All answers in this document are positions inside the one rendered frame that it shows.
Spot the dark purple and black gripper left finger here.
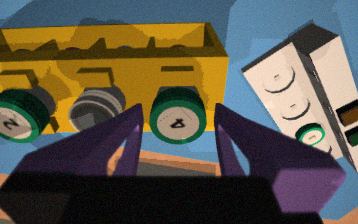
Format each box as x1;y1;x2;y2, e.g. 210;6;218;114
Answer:
11;103;144;176

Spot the green screw cap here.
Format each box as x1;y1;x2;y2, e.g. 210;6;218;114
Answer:
0;89;50;143
149;87;207;145
295;123;325;146

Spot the blue flat mat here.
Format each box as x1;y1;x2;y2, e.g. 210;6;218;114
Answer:
0;0;358;220

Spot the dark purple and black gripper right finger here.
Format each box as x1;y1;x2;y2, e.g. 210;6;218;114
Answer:
214;103;346;214

